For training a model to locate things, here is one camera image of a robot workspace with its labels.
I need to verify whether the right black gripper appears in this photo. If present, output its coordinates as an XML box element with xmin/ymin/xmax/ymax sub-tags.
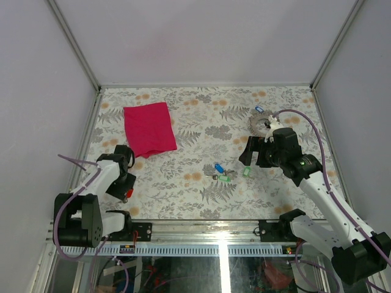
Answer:
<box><xmin>238</xmin><ymin>136</ymin><xmax>285</xmax><ymax>168</ymax></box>

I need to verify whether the green tag key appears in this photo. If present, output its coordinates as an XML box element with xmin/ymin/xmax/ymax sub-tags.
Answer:
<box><xmin>206</xmin><ymin>170</ymin><xmax>235</xmax><ymax>183</ymax></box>
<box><xmin>242</xmin><ymin>166</ymin><xmax>251</xmax><ymax>178</ymax></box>

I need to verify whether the red tag key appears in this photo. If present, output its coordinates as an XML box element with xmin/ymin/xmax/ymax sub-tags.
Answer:
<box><xmin>122</xmin><ymin>189</ymin><xmax>134</xmax><ymax>203</ymax></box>

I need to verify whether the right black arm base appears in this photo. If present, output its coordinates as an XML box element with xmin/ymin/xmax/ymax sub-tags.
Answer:
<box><xmin>258</xmin><ymin>209</ymin><xmax>306</xmax><ymax>242</ymax></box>

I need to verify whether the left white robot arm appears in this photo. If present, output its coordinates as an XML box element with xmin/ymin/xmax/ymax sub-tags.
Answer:
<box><xmin>53</xmin><ymin>145</ymin><xmax>136</xmax><ymax>248</ymax></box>

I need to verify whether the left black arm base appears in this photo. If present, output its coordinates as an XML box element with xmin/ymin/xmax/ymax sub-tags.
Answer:
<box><xmin>122</xmin><ymin>222</ymin><xmax>153</xmax><ymax>243</ymax></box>

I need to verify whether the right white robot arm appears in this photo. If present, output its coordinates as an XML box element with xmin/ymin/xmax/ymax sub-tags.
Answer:
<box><xmin>239</xmin><ymin>128</ymin><xmax>390</xmax><ymax>284</ymax></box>

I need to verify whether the red cloth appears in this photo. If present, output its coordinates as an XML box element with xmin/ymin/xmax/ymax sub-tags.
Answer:
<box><xmin>123</xmin><ymin>102</ymin><xmax>177</xmax><ymax>158</ymax></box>

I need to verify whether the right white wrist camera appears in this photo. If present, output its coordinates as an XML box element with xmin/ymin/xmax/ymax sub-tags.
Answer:
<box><xmin>265</xmin><ymin>115</ymin><xmax>284</xmax><ymax>142</ymax></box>

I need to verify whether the aluminium front rail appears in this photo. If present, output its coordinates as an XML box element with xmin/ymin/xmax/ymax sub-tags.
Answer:
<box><xmin>61</xmin><ymin>220</ymin><xmax>300</xmax><ymax>257</ymax></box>

